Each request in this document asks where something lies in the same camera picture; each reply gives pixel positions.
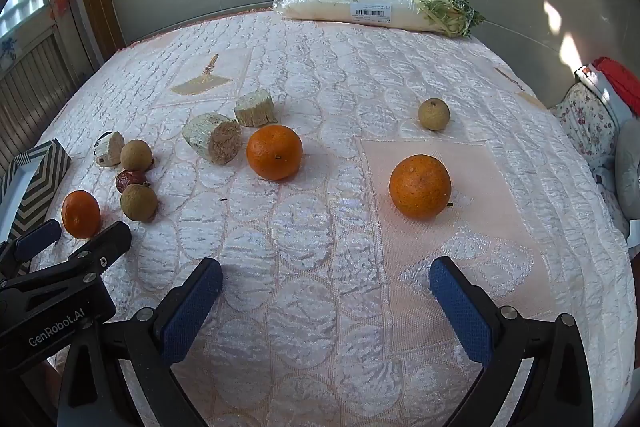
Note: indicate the medium orange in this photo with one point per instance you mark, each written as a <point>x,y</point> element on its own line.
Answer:
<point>274,152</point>

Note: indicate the slatted wooden panel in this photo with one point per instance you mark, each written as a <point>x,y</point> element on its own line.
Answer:
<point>30,82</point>

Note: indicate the plastic-wrapped white daikon radish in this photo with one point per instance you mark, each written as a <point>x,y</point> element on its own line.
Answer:
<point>340,4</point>

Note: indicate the long sugarcane piece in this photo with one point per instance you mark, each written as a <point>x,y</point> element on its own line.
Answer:
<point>212,138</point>

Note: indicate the small orange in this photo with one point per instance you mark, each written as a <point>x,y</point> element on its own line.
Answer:
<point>81,213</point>

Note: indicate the striped cardboard box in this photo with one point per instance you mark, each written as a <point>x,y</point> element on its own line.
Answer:
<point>35,187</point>

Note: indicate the short sugarcane piece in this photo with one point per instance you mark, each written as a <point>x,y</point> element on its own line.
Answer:
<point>253,108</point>

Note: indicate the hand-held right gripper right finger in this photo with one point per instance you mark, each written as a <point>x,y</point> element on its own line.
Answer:
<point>460,312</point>

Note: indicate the brown longan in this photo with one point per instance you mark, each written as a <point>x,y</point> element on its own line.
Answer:
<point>135,155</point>
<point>433,114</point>
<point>138,202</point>

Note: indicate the pink quilted bedspread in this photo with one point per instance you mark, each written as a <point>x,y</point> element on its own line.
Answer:
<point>320,257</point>

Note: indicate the red jujube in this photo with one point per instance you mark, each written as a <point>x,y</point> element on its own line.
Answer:
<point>125,181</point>

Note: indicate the small sugarcane piece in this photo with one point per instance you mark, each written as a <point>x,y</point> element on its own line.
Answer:
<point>109,148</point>

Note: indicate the grey cloth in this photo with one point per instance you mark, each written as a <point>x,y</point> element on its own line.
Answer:
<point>629,167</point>

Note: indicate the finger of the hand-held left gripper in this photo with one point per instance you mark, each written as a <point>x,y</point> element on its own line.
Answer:
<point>35,238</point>
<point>107,247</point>

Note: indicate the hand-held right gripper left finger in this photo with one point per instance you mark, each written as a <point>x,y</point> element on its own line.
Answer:
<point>192,307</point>

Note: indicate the floral pillow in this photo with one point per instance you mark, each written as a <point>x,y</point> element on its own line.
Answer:
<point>590,122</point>

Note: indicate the red cloth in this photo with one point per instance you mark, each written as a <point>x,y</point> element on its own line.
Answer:
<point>620,82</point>

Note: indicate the large orange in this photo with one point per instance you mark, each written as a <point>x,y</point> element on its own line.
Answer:
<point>420,187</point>

